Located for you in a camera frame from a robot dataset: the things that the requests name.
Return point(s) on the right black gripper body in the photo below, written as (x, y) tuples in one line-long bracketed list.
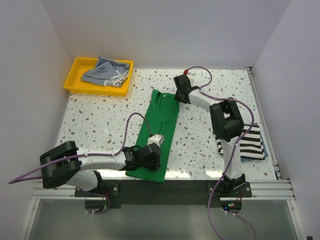
[(177, 97)]

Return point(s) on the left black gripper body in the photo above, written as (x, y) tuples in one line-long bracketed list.
[(152, 165)]

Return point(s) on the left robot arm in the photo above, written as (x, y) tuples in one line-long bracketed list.
[(70, 165)]

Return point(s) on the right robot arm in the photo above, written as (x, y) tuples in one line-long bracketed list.
[(227, 126)]

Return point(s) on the blue striped tank top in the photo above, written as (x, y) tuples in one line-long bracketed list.
[(107, 73)]

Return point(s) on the black white striped tank top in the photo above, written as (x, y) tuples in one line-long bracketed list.
[(252, 147)]

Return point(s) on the blue folded tank top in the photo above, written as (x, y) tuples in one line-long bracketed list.
[(262, 150)]

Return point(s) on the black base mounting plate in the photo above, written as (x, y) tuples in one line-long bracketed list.
[(171, 192)]

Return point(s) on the yellow plastic tray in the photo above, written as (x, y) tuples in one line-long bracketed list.
[(80, 65)]

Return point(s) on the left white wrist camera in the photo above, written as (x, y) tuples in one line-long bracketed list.
[(157, 139)]

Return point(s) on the aluminium frame rail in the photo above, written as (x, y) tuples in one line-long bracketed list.
[(261, 190)]

